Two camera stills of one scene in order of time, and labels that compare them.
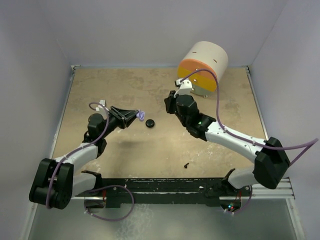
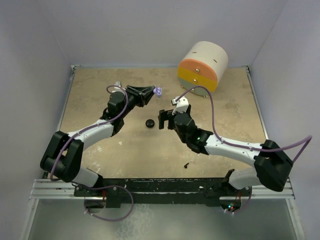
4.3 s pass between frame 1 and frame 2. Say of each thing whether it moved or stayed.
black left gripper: moved
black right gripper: moved
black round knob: stayed
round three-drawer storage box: stayed
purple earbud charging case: moved
